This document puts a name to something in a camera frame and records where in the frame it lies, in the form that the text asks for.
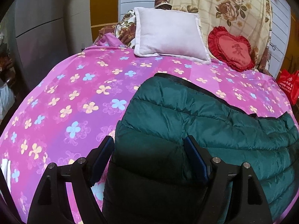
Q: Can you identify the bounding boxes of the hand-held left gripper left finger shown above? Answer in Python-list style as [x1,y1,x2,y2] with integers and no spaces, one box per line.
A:
[27,135,115,224]

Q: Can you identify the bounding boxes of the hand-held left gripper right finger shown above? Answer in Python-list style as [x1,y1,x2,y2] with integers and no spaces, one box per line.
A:
[183,135,274,224]

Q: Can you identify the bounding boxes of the dark green down jacket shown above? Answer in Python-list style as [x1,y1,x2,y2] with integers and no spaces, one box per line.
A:
[102,73,299,224]

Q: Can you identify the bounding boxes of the pink floral bedsheet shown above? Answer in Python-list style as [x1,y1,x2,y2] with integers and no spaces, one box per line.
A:
[0,33,299,224]

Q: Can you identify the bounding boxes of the red heart-shaped pillow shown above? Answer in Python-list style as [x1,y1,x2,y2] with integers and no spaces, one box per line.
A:
[207,26,256,73]

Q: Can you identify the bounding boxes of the red plastic bag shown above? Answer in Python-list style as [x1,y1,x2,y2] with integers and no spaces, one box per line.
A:
[276,69,299,106]

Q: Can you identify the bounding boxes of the white square pillow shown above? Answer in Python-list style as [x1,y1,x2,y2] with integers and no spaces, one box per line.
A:
[134,7,212,65]

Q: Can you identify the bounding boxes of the brown floral quilt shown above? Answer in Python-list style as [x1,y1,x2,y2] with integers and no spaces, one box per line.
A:
[98,0,171,49]

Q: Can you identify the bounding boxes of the grey refrigerator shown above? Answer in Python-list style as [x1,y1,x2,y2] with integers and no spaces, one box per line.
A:
[13,0,94,80]

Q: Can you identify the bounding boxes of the cream rose-print blanket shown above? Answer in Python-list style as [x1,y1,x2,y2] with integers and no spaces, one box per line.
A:
[162,0,274,71]

